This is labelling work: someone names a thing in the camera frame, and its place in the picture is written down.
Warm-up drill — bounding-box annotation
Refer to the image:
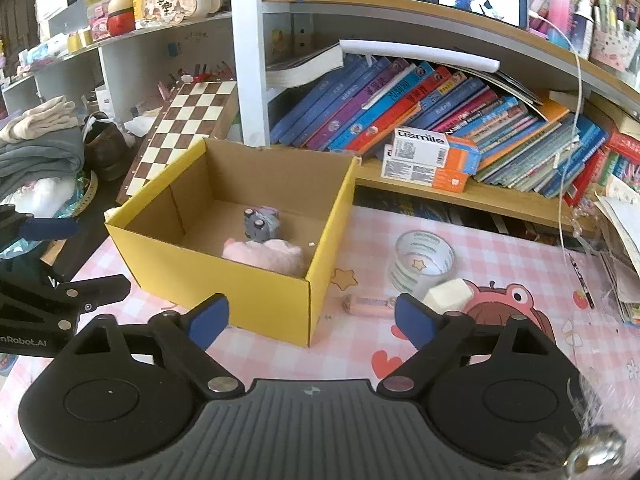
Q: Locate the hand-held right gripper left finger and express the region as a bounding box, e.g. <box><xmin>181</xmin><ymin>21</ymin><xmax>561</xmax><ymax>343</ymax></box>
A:
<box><xmin>54</xmin><ymin>292</ymin><xmax>246</xmax><ymax>402</ymax></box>

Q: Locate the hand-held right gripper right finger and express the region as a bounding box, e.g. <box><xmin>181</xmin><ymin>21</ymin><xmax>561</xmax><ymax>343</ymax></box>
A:
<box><xmin>376</xmin><ymin>293</ymin><xmax>576</xmax><ymax>402</ymax></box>

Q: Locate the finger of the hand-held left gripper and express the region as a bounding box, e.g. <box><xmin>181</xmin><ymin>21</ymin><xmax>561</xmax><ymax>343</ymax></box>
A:
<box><xmin>0</xmin><ymin>204</ymin><xmax>82</xmax><ymax>257</ymax></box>
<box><xmin>0</xmin><ymin>275</ymin><xmax>132</xmax><ymax>332</ymax></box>

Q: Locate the yellow cardboard box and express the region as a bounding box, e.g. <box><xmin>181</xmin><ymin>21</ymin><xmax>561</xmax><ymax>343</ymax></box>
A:
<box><xmin>104</xmin><ymin>137</ymin><xmax>361</xmax><ymax>348</ymax></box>

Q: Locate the pink utility knife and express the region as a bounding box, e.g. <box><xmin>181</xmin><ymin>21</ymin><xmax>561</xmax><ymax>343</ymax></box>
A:
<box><xmin>342</xmin><ymin>294</ymin><xmax>398</xmax><ymax>317</ymax></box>

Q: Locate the clear tape roll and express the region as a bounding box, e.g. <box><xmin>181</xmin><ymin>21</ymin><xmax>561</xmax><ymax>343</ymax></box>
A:
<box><xmin>389</xmin><ymin>230</ymin><xmax>456</xmax><ymax>306</ymax></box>

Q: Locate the pink plush toy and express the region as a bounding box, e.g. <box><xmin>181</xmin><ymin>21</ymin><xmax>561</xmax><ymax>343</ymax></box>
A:
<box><xmin>221</xmin><ymin>237</ymin><xmax>304</xmax><ymax>277</ymax></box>

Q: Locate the grey toy car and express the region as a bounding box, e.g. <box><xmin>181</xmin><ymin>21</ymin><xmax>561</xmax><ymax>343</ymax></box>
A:
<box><xmin>243</xmin><ymin>205</ymin><xmax>280</xmax><ymax>243</ymax></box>

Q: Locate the white rectangular block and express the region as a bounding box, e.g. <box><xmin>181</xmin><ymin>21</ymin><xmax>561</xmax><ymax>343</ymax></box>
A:
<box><xmin>422</xmin><ymin>279</ymin><xmax>473</xmax><ymax>313</ymax></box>

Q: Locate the folded clothes pile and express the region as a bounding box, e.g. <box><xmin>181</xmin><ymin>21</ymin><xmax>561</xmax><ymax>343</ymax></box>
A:
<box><xmin>0</xmin><ymin>96</ymin><xmax>86</xmax><ymax>196</ymax></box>

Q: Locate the brown leather shoe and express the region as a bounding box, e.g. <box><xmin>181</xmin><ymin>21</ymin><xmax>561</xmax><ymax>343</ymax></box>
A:
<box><xmin>82</xmin><ymin>112</ymin><xmax>132</xmax><ymax>182</ymax></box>

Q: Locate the pink cartoon desk mat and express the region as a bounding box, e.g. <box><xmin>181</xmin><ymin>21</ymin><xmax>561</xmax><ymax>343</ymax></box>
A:
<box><xmin>0</xmin><ymin>200</ymin><xmax>640</xmax><ymax>411</ymax></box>

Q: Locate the black marker pen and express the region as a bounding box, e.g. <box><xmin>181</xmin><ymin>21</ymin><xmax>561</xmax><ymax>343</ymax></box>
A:
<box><xmin>567</xmin><ymin>252</ymin><xmax>596</xmax><ymax>309</ymax></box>

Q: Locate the brown white chessboard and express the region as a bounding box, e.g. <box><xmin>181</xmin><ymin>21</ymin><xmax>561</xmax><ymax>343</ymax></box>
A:
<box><xmin>117</xmin><ymin>80</ymin><xmax>238</xmax><ymax>206</ymax></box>

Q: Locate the row of colourful books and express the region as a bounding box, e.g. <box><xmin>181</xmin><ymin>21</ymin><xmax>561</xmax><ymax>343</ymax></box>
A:
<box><xmin>270</xmin><ymin>52</ymin><xmax>640</xmax><ymax>201</ymax></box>

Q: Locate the stack of papers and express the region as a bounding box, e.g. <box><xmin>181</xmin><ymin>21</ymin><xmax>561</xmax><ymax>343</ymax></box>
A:
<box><xmin>592</xmin><ymin>175</ymin><xmax>640</xmax><ymax>326</ymax></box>

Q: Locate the red round jar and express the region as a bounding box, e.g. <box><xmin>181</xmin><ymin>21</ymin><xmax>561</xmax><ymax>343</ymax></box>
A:
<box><xmin>107</xmin><ymin>0</ymin><xmax>137</xmax><ymax>37</ymax></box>

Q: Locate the white bookshelf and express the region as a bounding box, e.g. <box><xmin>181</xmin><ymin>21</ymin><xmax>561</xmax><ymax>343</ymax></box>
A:
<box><xmin>0</xmin><ymin>0</ymin><xmax>640</xmax><ymax>241</ymax></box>

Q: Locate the white slim notebook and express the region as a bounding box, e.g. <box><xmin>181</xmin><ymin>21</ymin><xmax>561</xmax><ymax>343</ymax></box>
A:
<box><xmin>340</xmin><ymin>39</ymin><xmax>501</xmax><ymax>73</ymax></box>

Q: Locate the thick dark-cover book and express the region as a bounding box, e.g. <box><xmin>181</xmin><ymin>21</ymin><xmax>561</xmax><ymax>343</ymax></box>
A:
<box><xmin>266</xmin><ymin>45</ymin><xmax>346</xmax><ymax>88</ymax></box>

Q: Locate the white pen holder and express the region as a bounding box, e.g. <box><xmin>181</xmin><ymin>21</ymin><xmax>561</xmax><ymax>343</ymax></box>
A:
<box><xmin>590</xmin><ymin>20</ymin><xmax>640</xmax><ymax>73</ymax></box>

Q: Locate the pink gradient bottle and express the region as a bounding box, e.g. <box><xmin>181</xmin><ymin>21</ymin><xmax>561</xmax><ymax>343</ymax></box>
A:
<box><xmin>547</xmin><ymin>0</ymin><xmax>573</xmax><ymax>43</ymax></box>

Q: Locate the grey fur bell keychain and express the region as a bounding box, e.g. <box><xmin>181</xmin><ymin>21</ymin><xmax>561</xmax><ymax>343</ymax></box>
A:
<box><xmin>515</xmin><ymin>375</ymin><xmax>640</xmax><ymax>480</ymax></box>

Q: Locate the white phone charging cable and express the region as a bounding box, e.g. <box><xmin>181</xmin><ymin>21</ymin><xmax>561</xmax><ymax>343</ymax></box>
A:
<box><xmin>530</xmin><ymin>7</ymin><xmax>585</xmax><ymax>261</ymax></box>

